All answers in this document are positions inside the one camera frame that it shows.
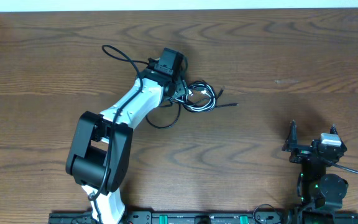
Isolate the black usb cable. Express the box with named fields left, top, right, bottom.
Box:
left=145, top=83, right=239, bottom=129

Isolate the white usb cable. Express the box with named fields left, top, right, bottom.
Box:
left=181, top=83, right=217, bottom=113

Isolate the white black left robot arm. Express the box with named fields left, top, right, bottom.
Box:
left=65, top=48, right=187, bottom=223

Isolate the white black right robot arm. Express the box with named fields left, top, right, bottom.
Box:
left=282, top=121, right=358, bottom=224

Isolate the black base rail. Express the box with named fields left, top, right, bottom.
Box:
left=48, top=210, right=358, bottom=224

